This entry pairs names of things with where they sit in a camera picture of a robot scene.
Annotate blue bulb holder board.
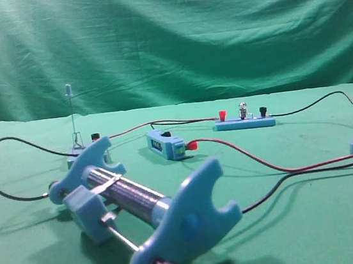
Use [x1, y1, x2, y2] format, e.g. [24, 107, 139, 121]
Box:
[214, 102, 276, 131]

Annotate blue battery holder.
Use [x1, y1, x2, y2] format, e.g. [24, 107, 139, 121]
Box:
[146, 129, 187, 160]

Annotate blue sliding rheostat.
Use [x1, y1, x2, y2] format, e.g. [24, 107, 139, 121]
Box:
[49, 136, 242, 264]

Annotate green backdrop cloth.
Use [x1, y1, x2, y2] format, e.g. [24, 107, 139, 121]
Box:
[0, 0, 353, 121]

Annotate red wire battery to switch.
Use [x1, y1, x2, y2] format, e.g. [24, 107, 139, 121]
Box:
[185, 120, 353, 185]

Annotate black wire bulb to switch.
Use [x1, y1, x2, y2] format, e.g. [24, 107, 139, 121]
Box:
[269, 90, 353, 117]

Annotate black wire rheostat right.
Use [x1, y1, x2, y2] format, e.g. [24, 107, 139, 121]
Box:
[236, 158, 353, 214]

